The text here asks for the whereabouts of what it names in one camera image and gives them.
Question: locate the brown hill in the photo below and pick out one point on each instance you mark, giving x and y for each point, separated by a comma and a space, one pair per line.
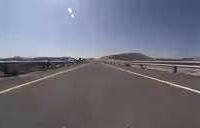
129, 56

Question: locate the grey asphalt road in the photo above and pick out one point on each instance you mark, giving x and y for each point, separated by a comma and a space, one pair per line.
98, 96

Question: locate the white painted road line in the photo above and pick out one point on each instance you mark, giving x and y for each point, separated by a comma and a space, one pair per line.
161, 81
34, 81

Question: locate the distant low hills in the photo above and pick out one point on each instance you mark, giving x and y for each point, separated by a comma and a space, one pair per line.
38, 58

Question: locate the metal guardrail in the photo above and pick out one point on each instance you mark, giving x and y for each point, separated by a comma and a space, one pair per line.
174, 65
24, 62

